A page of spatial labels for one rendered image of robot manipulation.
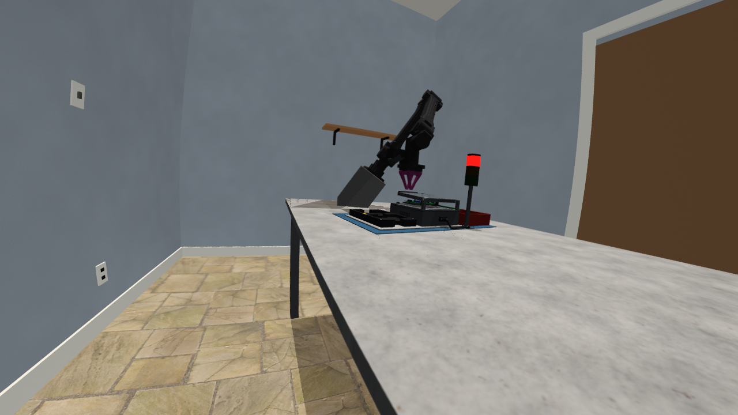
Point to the red bin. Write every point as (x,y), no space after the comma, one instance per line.
(475,218)

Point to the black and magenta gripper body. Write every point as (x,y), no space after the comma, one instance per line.
(411,167)

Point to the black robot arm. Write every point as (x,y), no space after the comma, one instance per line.
(420,125)

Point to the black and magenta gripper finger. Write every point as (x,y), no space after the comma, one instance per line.
(402,173)
(409,174)

